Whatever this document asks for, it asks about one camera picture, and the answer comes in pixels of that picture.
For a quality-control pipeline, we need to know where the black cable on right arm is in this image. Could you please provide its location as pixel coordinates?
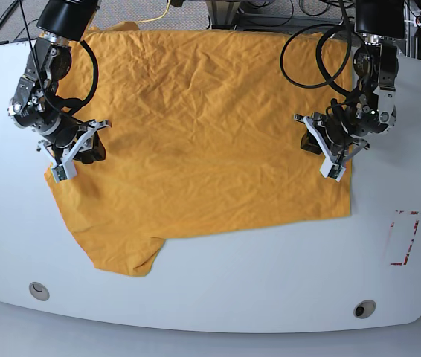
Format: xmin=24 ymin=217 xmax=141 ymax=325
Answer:
xmin=19 ymin=0 xmax=100 ymax=116

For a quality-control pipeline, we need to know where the table grommet hole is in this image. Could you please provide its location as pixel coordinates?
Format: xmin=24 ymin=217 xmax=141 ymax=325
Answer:
xmin=28 ymin=282 xmax=50 ymax=302
xmin=353 ymin=300 xmax=376 ymax=319

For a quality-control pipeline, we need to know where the orange t-shirt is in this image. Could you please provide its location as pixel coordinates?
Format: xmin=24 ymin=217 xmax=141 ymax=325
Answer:
xmin=46 ymin=22 xmax=350 ymax=277

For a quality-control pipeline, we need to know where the left table grommet hole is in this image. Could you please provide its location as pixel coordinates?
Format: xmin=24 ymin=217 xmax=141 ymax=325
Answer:
xmin=28 ymin=282 xmax=50 ymax=302

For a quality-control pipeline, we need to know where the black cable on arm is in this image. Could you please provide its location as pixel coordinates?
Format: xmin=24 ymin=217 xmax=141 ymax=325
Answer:
xmin=280 ymin=0 xmax=367 ymax=112
xmin=19 ymin=0 xmax=100 ymax=116

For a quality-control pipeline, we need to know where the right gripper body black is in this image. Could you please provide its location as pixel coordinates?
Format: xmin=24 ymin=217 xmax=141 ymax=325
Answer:
xmin=41 ymin=117 xmax=88 ymax=156

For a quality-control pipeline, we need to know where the right table grommet hole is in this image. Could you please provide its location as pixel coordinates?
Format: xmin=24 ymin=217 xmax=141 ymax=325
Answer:
xmin=353 ymin=300 xmax=376 ymax=319

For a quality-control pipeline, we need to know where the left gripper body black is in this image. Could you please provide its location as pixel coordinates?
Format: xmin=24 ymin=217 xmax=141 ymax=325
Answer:
xmin=322 ymin=115 xmax=359 ymax=158

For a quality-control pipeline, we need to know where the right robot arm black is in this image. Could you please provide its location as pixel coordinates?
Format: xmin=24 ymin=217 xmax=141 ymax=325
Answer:
xmin=8 ymin=1 xmax=100 ymax=163

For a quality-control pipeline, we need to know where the yellow cable on floor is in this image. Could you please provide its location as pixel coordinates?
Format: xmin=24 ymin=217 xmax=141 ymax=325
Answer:
xmin=135 ymin=0 xmax=170 ymax=24

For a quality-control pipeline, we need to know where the red tape rectangle marking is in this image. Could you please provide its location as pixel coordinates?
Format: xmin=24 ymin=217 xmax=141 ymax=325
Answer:
xmin=385 ymin=210 xmax=420 ymax=266

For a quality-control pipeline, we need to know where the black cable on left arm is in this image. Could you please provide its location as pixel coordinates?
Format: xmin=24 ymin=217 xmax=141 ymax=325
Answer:
xmin=280 ymin=0 xmax=367 ymax=112

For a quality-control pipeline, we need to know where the aluminium frame rail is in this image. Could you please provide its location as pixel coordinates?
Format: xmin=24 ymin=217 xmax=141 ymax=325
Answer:
xmin=205 ymin=1 xmax=342 ymax=33

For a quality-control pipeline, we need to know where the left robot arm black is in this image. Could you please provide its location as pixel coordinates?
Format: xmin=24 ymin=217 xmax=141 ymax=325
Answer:
xmin=312 ymin=1 xmax=405 ymax=156

